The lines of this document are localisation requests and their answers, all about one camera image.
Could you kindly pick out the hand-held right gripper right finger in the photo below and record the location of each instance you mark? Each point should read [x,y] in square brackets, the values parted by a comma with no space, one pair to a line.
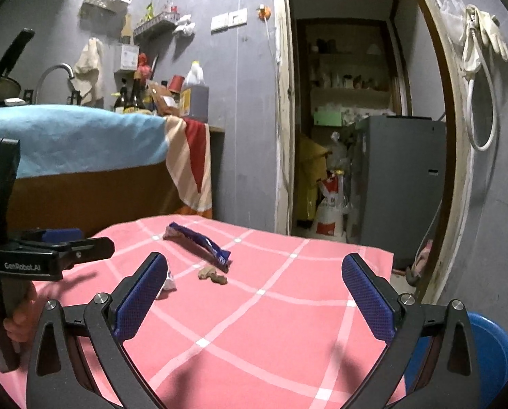
[371,298]

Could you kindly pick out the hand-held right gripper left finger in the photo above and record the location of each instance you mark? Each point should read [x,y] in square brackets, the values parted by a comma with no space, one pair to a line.
[136,298]

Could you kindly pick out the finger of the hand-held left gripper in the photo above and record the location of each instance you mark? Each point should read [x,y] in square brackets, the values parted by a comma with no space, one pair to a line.
[92,249]
[62,235]

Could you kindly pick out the small white paper scrap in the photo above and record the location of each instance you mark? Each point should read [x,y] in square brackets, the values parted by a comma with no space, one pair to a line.
[168,284]

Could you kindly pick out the small brown scrap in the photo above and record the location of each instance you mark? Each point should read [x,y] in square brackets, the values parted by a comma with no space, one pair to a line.
[213,275]

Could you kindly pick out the blue snack wrapper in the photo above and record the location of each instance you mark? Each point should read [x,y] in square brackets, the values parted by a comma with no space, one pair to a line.
[198,243]

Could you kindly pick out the person's left hand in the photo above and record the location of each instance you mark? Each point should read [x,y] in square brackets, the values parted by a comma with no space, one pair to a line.
[24,306]

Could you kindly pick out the wooden cabinet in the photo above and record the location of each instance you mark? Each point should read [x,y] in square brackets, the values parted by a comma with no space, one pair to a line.
[109,200]

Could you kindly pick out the pink cloth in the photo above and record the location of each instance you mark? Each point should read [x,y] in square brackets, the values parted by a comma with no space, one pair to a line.
[422,260]

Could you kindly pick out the white red-print sack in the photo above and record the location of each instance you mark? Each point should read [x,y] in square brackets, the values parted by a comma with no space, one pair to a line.
[330,208]

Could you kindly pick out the light blue towel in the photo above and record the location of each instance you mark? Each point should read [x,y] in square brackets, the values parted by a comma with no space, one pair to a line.
[75,136]

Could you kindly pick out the grey cabinet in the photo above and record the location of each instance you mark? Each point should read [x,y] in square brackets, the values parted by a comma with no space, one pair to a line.
[398,187]

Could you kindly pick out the pink checked blanket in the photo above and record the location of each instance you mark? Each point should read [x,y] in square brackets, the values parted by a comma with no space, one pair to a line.
[258,328]

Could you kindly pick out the blue plastic basin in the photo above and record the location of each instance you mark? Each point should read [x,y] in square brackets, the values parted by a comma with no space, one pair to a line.
[492,349]

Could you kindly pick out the red beige striped cloth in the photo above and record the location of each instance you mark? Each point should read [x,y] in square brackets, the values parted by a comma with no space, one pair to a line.
[192,157]

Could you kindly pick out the yellow bag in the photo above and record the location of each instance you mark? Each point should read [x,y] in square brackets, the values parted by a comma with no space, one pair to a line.
[311,170]

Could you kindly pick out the metal faucet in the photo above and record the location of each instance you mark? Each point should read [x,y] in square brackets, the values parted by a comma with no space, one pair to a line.
[51,70]

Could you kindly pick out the clear plastic bag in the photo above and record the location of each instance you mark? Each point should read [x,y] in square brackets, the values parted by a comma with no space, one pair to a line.
[339,153]

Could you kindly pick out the dark glass bottles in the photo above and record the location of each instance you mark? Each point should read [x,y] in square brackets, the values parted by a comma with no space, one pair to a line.
[130,100]

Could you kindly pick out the beige rag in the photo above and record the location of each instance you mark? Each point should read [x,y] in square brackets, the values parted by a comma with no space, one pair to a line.
[90,72]

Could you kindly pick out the brown paper bag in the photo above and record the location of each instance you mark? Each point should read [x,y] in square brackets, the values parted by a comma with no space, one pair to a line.
[162,98]

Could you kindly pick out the grey box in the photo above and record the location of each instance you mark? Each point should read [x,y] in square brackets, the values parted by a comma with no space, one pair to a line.
[196,104]

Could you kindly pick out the green box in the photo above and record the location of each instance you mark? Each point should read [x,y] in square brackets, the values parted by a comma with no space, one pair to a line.
[328,118]

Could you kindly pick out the white plastic bottle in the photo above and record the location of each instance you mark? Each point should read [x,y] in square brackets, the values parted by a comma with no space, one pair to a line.
[194,74]

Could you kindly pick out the storage room shelf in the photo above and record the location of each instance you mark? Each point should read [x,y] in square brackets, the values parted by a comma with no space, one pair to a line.
[347,81]

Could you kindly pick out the white cloth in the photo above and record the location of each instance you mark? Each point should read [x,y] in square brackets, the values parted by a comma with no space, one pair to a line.
[185,25]

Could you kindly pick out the white gloves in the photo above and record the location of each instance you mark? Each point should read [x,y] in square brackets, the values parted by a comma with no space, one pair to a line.
[488,34]

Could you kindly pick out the white wall box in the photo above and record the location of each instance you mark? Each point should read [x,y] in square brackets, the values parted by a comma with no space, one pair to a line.
[128,56]

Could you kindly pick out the white wall basket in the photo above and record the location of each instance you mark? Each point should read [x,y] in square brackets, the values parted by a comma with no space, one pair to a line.
[104,2]

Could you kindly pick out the wall shelf rack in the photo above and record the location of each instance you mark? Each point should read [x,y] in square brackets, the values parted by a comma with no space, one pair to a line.
[156,25]

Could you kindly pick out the white wall switches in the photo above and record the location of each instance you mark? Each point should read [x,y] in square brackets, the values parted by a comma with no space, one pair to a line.
[229,20]

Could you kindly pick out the orange wall hook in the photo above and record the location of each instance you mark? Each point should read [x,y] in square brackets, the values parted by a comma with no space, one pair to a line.
[264,12]

